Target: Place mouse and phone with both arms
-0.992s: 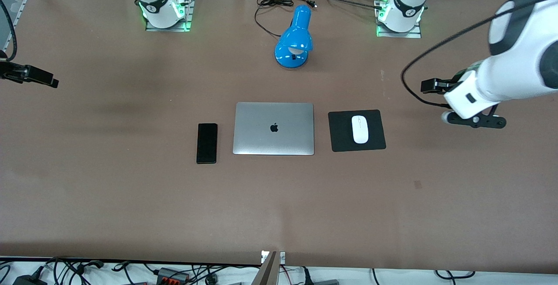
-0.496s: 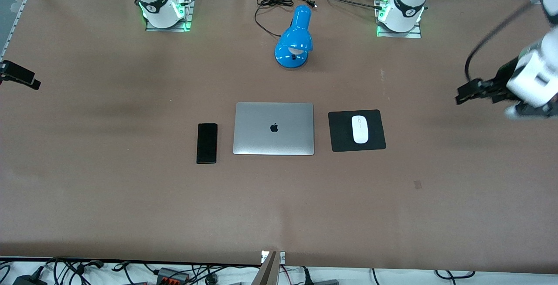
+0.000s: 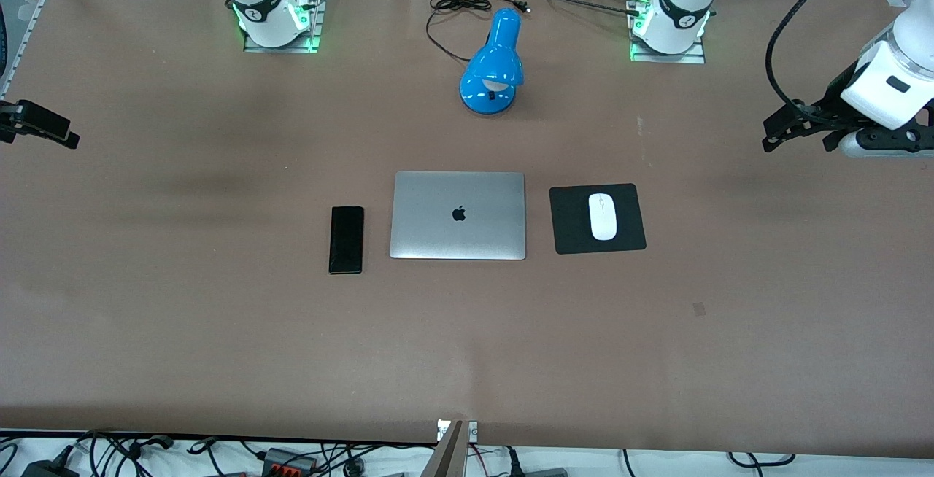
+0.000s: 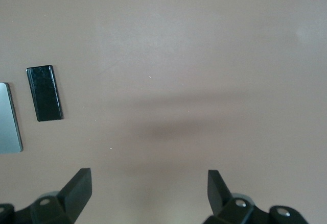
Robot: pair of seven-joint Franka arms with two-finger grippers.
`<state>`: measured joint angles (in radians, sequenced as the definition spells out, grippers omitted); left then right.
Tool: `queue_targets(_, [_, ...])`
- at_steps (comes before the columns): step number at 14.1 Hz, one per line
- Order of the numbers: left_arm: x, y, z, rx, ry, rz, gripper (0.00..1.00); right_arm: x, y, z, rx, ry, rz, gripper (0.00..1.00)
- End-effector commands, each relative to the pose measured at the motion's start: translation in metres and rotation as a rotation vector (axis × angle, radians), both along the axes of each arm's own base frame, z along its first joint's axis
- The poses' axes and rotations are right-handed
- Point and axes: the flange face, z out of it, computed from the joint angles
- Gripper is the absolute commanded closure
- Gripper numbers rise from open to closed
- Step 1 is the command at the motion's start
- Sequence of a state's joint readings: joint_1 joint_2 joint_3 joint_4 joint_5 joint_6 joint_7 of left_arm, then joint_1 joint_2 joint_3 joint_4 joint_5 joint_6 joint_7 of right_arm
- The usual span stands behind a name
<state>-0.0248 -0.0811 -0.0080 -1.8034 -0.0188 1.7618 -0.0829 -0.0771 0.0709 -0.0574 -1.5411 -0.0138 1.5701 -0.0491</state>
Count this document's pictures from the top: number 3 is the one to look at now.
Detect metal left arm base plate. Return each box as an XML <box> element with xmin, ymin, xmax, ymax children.
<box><xmin>628</xmin><ymin>0</ymin><xmax>707</xmax><ymax>65</ymax></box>

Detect silver laptop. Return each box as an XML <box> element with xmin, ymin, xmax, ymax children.
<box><xmin>389</xmin><ymin>171</ymin><xmax>527</xmax><ymax>261</ymax></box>

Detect aluminium frame rail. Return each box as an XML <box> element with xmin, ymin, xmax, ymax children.
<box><xmin>0</xmin><ymin>0</ymin><xmax>75</xmax><ymax>104</ymax></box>

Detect black mouse pad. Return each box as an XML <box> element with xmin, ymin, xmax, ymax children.
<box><xmin>549</xmin><ymin>183</ymin><xmax>647</xmax><ymax>255</ymax></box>

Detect white computer mouse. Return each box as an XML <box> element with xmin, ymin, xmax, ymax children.
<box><xmin>588</xmin><ymin>193</ymin><xmax>618</xmax><ymax>241</ymax></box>

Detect tangled black floor cables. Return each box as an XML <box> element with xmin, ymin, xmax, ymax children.
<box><xmin>0</xmin><ymin>430</ymin><xmax>439</xmax><ymax>477</ymax></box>

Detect black power strip red switches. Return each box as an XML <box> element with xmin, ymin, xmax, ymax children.
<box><xmin>261</xmin><ymin>447</ymin><xmax>320</xmax><ymax>476</ymax></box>

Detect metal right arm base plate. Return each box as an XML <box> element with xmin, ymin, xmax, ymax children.
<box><xmin>243</xmin><ymin>0</ymin><xmax>329</xmax><ymax>54</ymax></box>

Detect black smartphone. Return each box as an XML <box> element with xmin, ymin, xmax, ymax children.
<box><xmin>328</xmin><ymin>206</ymin><xmax>365</xmax><ymax>275</ymax></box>

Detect blue desk lamp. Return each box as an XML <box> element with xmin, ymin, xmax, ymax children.
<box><xmin>459</xmin><ymin>8</ymin><xmax>525</xmax><ymax>116</ymax></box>

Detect black lamp power cable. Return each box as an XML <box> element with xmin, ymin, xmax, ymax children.
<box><xmin>425</xmin><ymin>0</ymin><xmax>531</xmax><ymax>64</ymax></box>

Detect black power adapter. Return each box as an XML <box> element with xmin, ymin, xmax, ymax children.
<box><xmin>20</xmin><ymin>457</ymin><xmax>81</xmax><ymax>477</ymax></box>

